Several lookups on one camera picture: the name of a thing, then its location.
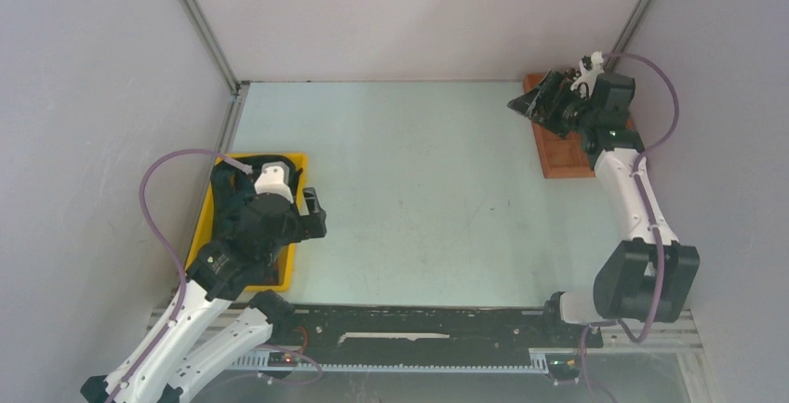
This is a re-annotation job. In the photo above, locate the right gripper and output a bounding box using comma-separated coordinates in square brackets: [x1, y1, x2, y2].
[508, 70, 598, 139]

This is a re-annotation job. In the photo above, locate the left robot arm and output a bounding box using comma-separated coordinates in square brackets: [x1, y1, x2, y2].
[80, 186, 327, 402]

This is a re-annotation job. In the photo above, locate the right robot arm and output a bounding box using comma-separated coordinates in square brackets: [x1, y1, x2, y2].
[508, 69, 700, 345]

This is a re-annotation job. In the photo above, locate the dark green ties pile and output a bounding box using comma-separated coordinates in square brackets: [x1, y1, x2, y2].
[210, 154, 303, 240]

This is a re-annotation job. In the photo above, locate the wooden compartment tray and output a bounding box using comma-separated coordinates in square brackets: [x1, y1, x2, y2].
[530, 69, 644, 179]

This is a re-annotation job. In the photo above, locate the yellow plastic bin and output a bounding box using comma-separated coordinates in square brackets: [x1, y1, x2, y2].
[185, 153, 309, 292]

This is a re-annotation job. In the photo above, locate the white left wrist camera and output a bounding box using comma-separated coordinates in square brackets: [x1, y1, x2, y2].
[254, 162, 294, 204]

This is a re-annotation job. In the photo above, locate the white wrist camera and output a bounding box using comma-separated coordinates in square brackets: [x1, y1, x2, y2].
[570, 51, 605, 98]
[254, 162, 294, 204]

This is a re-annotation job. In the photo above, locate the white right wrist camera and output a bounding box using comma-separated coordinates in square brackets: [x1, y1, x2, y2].
[570, 51, 605, 98]

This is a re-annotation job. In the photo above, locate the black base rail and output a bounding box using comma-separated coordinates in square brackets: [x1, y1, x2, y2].
[271, 304, 582, 371]

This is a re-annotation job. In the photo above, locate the aluminium frame rail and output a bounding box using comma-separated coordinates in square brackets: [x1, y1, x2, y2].
[141, 307, 704, 377]

